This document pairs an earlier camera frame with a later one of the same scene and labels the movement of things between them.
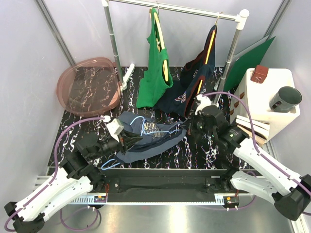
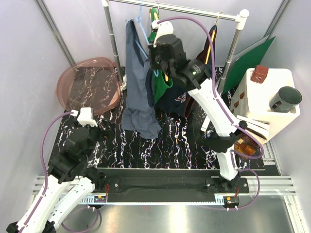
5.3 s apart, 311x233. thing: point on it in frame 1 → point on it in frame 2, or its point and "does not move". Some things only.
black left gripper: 126,136 → 109,126
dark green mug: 285,99 does not move
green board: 249,60 does not move
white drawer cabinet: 257,95 does not move
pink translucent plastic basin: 90,87 does not move
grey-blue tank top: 157,137 → 138,118
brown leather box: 259,74 does not move
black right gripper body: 197,125 → 155,61
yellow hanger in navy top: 210,48 does not move
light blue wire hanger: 141,133 → 139,46
